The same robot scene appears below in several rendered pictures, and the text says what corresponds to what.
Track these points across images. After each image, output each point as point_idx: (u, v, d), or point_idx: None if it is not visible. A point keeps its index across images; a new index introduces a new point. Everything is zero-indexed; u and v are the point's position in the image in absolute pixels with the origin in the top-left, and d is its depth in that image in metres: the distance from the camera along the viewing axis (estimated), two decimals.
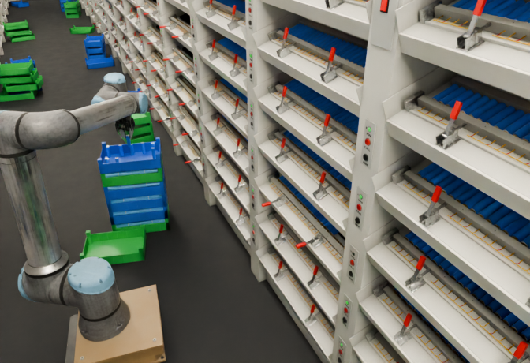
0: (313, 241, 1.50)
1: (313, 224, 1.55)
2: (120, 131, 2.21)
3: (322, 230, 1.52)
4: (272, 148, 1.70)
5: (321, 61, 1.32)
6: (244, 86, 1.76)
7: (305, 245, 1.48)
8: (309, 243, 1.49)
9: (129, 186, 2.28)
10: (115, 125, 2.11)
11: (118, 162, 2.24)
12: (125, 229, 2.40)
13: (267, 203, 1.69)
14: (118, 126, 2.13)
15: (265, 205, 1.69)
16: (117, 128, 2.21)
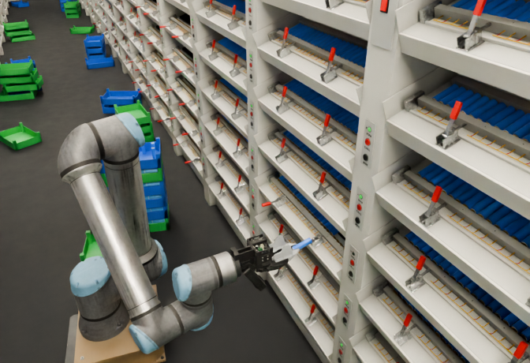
0: (313, 241, 1.50)
1: (313, 224, 1.55)
2: (285, 256, 1.31)
3: (322, 230, 1.52)
4: (272, 148, 1.70)
5: (321, 61, 1.32)
6: (244, 86, 1.76)
7: None
8: None
9: None
10: (260, 251, 1.24)
11: (302, 245, 1.35)
12: None
13: (267, 203, 1.69)
14: (265, 252, 1.26)
15: (265, 205, 1.69)
16: (285, 264, 1.30)
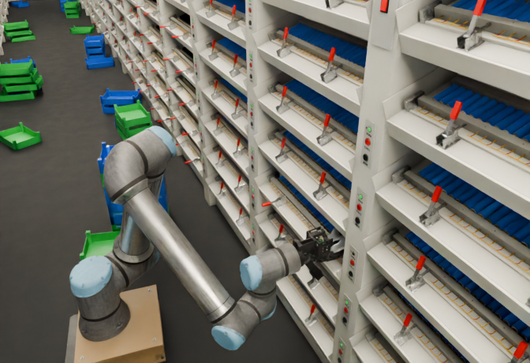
0: None
1: (313, 224, 1.55)
2: (342, 248, 1.39)
3: None
4: (272, 148, 1.70)
5: (321, 61, 1.32)
6: (244, 86, 1.76)
7: None
8: None
9: None
10: (322, 242, 1.32)
11: None
12: None
13: (267, 203, 1.69)
14: (325, 242, 1.35)
15: (265, 205, 1.69)
16: (341, 255, 1.39)
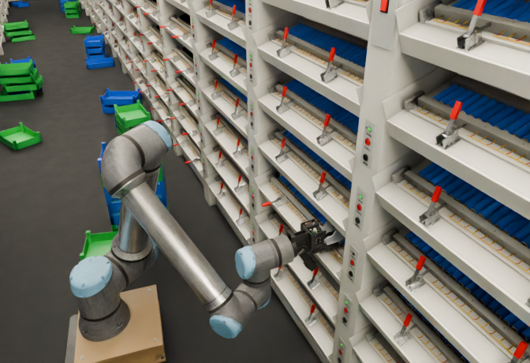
0: None
1: None
2: (336, 241, 1.42)
3: None
4: (272, 148, 1.70)
5: (321, 61, 1.32)
6: (244, 86, 1.76)
7: None
8: None
9: None
10: (315, 233, 1.36)
11: None
12: None
13: (267, 203, 1.69)
14: (319, 234, 1.38)
15: (265, 205, 1.69)
16: (335, 247, 1.42)
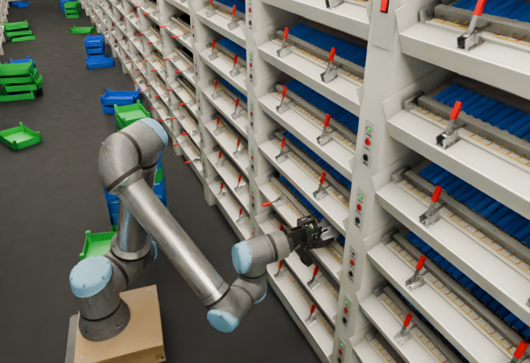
0: None
1: None
2: (332, 236, 1.44)
3: None
4: (272, 148, 1.70)
5: (321, 61, 1.32)
6: (244, 86, 1.76)
7: None
8: None
9: None
10: (311, 230, 1.38)
11: None
12: None
13: (267, 203, 1.69)
14: (315, 230, 1.40)
15: (265, 205, 1.69)
16: (331, 242, 1.44)
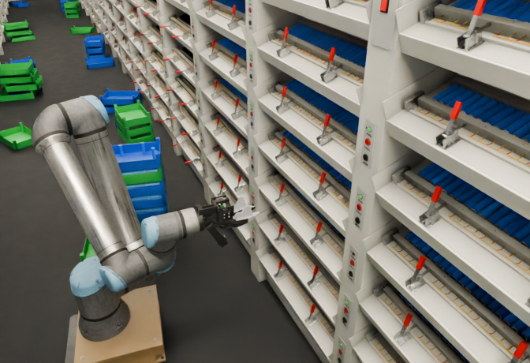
0: (315, 238, 1.50)
1: (318, 221, 1.56)
2: (246, 217, 1.45)
3: (327, 227, 1.52)
4: (272, 148, 1.70)
5: (321, 61, 1.32)
6: (244, 86, 1.76)
7: (319, 231, 1.48)
8: (317, 235, 1.49)
9: (129, 186, 2.28)
10: (222, 207, 1.38)
11: None
12: None
13: (282, 189, 1.69)
14: (227, 209, 1.41)
15: (283, 187, 1.68)
16: (244, 223, 1.44)
